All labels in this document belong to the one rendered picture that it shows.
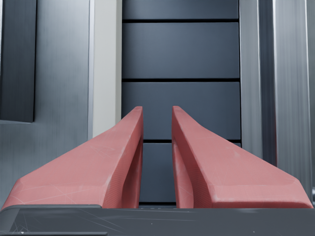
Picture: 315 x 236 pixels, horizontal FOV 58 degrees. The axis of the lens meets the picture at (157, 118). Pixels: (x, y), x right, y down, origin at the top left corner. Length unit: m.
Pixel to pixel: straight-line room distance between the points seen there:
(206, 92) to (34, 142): 0.14
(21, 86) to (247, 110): 0.16
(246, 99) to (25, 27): 0.17
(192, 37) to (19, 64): 0.12
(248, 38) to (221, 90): 0.04
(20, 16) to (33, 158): 0.11
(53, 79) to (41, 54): 0.02
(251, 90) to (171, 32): 0.06
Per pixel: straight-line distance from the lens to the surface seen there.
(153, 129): 0.18
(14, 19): 0.23
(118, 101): 0.15
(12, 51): 0.22
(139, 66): 0.18
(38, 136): 0.25
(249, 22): 0.20
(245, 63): 0.19
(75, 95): 0.24
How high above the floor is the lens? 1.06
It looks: 86 degrees down
